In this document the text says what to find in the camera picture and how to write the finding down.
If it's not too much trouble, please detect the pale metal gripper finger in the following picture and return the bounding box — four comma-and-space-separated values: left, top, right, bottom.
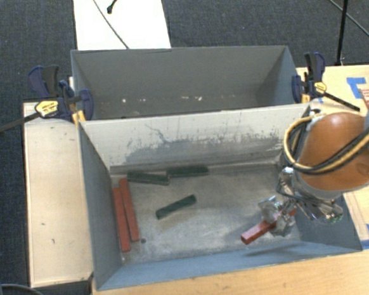
268, 212, 297, 238
257, 195, 287, 222

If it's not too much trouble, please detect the red-brown block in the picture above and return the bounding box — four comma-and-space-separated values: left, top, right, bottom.
239, 209, 300, 246
119, 177, 141, 243
112, 186, 133, 254

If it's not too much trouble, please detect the dark green flat block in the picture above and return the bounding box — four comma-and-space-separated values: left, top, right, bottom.
153, 193, 199, 220
166, 164, 210, 180
126, 167, 171, 190

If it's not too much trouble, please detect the grey metal bin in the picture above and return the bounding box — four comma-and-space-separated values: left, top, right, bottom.
69, 28, 365, 292

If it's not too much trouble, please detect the pale wood flat board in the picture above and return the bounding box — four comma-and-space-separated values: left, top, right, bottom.
16, 98, 96, 289

